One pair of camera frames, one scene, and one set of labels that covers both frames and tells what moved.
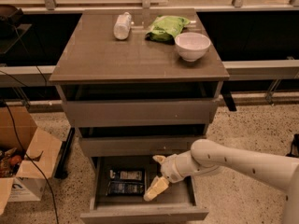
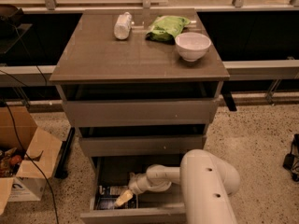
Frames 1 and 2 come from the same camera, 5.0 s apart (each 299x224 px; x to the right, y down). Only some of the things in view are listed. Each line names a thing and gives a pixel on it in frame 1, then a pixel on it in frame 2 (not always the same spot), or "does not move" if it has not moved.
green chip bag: (164, 28) does not move
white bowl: (192, 46) does not move
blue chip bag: (126, 182) → (109, 202)
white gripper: (168, 169) → (135, 185)
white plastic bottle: (122, 25) does not move
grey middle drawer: (135, 145) does not move
